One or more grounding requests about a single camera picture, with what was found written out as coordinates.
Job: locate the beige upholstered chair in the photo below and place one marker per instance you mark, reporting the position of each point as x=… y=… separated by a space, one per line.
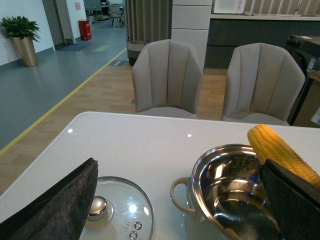
x=263 y=82
x=167 y=79

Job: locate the grey office chair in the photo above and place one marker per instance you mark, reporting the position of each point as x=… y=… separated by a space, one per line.
x=115 y=13

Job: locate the grey-brown curtain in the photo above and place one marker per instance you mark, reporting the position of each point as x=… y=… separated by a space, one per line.
x=148 y=20

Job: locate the beige steel cooking pot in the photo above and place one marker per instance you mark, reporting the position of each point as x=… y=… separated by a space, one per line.
x=224 y=198

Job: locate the yellow corn cob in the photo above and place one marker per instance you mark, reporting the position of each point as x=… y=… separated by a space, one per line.
x=267 y=144

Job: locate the left beige upholstered chair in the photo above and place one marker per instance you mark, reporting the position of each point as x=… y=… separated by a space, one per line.
x=167 y=79

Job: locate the black washing machine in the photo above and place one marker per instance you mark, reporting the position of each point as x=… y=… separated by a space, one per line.
x=305 y=50

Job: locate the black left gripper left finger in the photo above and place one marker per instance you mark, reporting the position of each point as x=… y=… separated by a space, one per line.
x=60 y=213

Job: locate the red bin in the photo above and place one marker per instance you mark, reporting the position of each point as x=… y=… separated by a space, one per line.
x=85 y=30

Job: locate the glass pot lid gold knob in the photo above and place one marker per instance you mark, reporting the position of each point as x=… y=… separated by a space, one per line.
x=121 y=210

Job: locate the right beige upholstered chair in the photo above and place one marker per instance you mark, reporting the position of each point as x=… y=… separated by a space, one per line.
x=263 y=82

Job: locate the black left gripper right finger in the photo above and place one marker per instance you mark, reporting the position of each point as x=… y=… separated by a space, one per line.
x=294 y=202

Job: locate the dark grey kitchen counter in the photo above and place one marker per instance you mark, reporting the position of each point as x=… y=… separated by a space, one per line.
x=225 y=34

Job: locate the woven laundry basket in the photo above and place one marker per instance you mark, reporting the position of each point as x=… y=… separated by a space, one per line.
x=134 y=48

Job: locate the green potted plant gold planter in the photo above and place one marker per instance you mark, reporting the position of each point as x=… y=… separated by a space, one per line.
x=23 y=32

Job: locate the white microwave oven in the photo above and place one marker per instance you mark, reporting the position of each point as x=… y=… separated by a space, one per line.
x=229 y=6

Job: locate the white cabinet column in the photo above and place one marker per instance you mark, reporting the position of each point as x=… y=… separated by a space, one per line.
x=190 y=24

